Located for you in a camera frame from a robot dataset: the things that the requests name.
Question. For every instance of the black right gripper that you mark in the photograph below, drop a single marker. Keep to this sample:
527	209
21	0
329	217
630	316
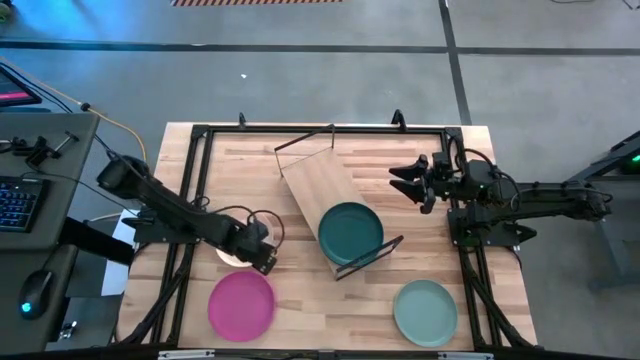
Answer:
447	185

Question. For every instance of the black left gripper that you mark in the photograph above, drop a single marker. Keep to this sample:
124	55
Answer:
247	240

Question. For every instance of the pink plate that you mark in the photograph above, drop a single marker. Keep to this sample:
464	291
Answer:
241	306

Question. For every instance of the dark green plate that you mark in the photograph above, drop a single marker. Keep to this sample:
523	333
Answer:
350	232

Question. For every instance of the light teal plate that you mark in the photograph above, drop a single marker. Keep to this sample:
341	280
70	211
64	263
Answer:
425	313

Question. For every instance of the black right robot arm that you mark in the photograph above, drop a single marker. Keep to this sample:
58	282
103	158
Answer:
550	200

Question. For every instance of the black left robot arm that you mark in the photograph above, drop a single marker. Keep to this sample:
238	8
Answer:
165	205

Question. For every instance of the wooden shelf with black legs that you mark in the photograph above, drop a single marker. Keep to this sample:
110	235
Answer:
310	180

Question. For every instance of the black table edge clamp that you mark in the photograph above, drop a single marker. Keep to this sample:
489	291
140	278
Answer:
398	119
242	120

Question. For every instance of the white paper sheet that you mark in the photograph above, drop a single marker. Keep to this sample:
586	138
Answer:
117	280

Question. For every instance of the black padded bar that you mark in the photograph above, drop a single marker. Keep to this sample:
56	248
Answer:
95	242

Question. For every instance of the grey side desk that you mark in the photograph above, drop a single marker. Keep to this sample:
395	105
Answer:
65	200

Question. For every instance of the small silver metal clip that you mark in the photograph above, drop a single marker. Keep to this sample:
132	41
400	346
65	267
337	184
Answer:
68	330

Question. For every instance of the grey metal stand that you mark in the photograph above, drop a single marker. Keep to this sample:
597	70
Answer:
607	235

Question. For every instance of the black computer mouse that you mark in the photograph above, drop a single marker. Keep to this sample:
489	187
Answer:
36	295

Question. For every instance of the black desk clamp tool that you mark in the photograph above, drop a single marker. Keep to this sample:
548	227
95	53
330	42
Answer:
37	150

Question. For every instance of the black backlit keyboard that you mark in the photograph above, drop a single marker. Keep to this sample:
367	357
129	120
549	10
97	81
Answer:
19	204

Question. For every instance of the computer monitor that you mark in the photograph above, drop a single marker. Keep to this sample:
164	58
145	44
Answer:
12	92

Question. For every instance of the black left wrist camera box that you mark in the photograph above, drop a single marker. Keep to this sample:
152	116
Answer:
265	263

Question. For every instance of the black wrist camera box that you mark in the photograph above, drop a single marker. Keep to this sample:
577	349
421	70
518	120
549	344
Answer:
441	161
265	263

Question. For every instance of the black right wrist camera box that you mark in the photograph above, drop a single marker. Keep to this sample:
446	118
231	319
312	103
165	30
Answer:
441	161

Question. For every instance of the black metal table frame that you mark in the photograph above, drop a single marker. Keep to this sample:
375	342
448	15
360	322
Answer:
350	129

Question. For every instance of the silver metal bracket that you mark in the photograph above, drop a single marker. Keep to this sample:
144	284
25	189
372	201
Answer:
465	355
186	354

